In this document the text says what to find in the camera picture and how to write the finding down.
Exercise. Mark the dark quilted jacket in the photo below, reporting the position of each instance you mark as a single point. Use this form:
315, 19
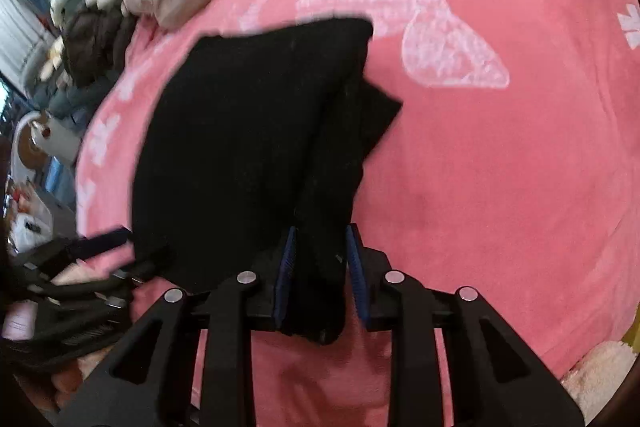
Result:
97, 42

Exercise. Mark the cream fluffy cushion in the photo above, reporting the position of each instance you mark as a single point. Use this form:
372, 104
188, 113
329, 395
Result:
597, 379

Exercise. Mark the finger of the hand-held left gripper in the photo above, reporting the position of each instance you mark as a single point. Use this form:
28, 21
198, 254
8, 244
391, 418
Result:
135, 274
100, 242

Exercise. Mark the grey blue cloth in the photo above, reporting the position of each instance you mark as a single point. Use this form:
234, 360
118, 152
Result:
70, 99

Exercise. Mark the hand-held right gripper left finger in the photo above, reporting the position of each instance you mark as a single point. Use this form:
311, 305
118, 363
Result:
287, 277

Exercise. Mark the pink printed blanket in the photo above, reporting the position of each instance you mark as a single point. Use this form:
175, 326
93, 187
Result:
500, 157

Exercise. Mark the black small garment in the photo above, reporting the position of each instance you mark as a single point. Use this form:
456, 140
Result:
240, 147

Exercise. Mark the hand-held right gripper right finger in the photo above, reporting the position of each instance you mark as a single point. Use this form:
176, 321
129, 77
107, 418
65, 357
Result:
357, 277

